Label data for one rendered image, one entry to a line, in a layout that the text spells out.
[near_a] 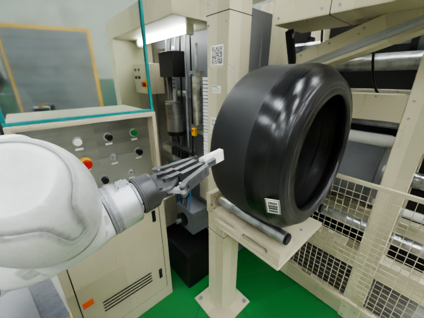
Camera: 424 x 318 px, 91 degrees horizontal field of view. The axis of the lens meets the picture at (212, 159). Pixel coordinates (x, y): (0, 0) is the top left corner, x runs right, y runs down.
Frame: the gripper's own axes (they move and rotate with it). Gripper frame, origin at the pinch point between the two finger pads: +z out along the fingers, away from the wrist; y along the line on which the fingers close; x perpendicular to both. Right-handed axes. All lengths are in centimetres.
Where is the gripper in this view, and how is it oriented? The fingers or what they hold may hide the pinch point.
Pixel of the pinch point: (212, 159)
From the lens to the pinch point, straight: 52.2
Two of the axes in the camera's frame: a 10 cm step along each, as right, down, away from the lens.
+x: 1.1, 8.9, 4.4
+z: 7.4, -3.7, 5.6
